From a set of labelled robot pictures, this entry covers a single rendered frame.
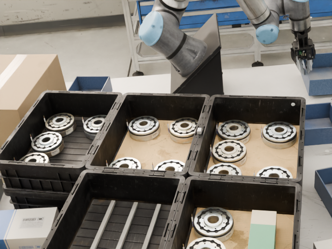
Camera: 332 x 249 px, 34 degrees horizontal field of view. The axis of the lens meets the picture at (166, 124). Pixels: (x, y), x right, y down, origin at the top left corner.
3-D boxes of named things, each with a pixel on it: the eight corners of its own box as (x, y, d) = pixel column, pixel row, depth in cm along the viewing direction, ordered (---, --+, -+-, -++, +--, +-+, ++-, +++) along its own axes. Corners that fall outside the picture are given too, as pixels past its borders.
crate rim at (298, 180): (211, 100, 178) (211, 94, 176) (306, 103, 170) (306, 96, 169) (187, 182, 147) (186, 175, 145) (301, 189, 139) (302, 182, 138)
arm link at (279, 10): (251, 11, 190) (282, 7, 187) (253, -8, 198) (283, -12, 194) (254, 28, 195) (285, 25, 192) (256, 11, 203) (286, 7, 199)
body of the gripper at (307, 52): (295, 63, 202) (291, 35, 195) (292, 53, 208) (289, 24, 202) (316, 60, 200) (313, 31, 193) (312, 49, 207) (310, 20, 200)
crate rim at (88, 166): (125, 98, 185) (123, 92, 184) (211, 100, 178) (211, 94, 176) (84, 175, 154) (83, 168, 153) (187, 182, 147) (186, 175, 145)
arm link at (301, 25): (287, 14, 199) (310, 9, 198) (289, 25, 202) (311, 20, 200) (290, 22, 193) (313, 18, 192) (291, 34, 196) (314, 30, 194)
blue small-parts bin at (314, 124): (280, 147, 186) (280, 131, 182) (274, 122, 198) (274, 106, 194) (340, 143, 184) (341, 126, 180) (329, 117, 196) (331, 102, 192)
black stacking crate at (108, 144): (129, 121, 191) (124, 94, 184) (213, 124, 183) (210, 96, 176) (92, 199, 160) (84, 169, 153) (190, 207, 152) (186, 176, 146)
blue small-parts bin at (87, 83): (79, 89, 234) (76, 75, 230) (112, 90, 231) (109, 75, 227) (63, 116, 218) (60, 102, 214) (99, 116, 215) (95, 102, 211)
